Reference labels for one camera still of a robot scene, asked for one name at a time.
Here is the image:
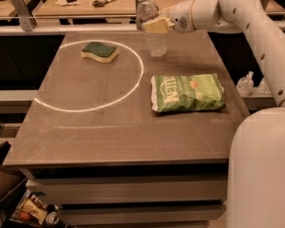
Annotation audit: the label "green and yellow sponge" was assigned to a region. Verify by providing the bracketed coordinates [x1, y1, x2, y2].
[81, 42, 119, 64]

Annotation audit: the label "snack box on floor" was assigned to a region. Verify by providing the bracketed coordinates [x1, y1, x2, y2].
[21, 197, 48, 224]

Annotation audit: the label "clear plastic water bottle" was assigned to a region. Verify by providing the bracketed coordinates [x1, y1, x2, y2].
[136, 0, 167, 57]

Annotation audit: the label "clear sanitizer bottle right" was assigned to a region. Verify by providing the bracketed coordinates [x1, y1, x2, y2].
[258, 78, 271, 95]

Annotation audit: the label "brown bin at left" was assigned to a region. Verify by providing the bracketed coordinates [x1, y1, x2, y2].
[0, 142, 25, 199]

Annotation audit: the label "upper metal drawer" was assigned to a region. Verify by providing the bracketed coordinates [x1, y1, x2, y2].
[27, 175, 227, 204]

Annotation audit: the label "scissors on back desk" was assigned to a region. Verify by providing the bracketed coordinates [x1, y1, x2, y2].
[92, 0, 118, 8]

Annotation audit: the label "left metal bracket post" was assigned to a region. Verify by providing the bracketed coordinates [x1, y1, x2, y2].
[11, 0, 37, 31]

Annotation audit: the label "metal drawer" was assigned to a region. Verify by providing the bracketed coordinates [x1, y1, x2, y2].
[27, 175, 227, 204]
[60, 204, 226, 225]

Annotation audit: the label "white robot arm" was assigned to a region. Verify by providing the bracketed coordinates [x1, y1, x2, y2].
[142, 0, 285, 228]

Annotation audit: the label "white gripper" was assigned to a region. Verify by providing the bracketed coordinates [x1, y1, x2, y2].
[142, 0, 195, 33]

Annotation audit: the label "green chip bag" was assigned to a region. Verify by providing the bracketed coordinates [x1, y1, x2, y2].
[151, 73, 226, 113]

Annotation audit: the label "lower metal drawer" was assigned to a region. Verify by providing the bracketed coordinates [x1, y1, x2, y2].
[60, 204, 226, 225]

